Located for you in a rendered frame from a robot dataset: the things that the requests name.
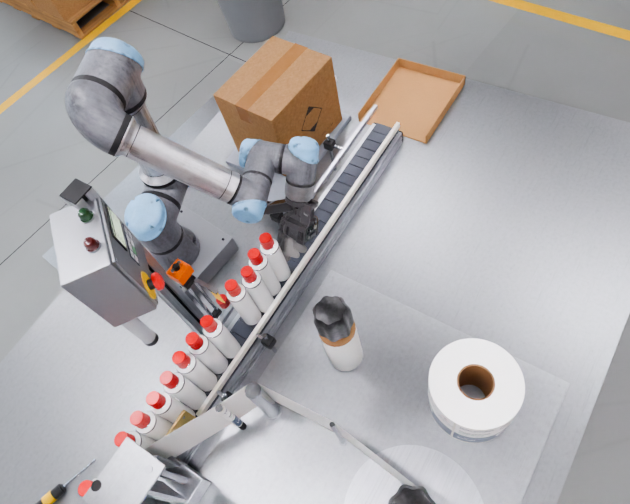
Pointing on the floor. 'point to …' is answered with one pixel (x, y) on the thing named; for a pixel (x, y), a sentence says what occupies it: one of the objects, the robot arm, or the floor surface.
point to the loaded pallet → (67, 13)
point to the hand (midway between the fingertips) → (286, 256)
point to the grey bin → (253, 18)
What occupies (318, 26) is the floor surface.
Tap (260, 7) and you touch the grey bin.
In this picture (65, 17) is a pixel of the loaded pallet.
